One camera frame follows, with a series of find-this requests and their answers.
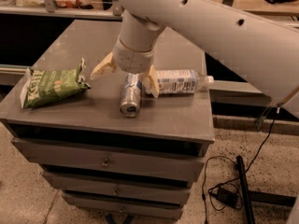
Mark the clear plastic water bottle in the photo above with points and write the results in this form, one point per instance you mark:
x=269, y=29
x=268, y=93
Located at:
x=182, y=81

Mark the black floor bar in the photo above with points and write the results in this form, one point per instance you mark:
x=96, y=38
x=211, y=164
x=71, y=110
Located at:
x=245, y=190

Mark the middle drawer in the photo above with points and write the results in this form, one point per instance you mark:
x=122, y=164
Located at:
x=118, y=188

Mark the silver blue redbull can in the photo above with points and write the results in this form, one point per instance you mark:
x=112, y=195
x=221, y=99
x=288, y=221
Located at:
x=131, y=92

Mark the green chip bag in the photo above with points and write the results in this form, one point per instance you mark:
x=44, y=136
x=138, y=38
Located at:
x=46, y=87

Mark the metal shelf rail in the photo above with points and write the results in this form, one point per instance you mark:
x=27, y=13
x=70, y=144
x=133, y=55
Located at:
x=59, y=11

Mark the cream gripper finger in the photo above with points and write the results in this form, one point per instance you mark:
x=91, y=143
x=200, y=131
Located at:
x=150, y=82
x=106, y=67

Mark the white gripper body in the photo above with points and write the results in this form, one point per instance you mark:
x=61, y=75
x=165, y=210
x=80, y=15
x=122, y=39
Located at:
x=133, y=60

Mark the grey drawer cabinet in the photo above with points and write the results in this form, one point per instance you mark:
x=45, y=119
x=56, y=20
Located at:
x=175, y=124

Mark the black power adapter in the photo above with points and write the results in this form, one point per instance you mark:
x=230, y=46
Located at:
x=227, y=197

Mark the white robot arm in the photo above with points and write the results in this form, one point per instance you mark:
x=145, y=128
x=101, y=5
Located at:
x=263, y=52

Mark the drawer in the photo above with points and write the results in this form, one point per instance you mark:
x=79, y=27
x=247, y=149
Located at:
x=118, y=188
x=120, y=206
x=110, y=159

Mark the top drawer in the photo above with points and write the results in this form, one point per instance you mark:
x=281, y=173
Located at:
x=110, y=159

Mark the bottom drawer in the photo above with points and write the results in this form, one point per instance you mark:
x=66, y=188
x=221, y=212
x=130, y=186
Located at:
x=120, y=206

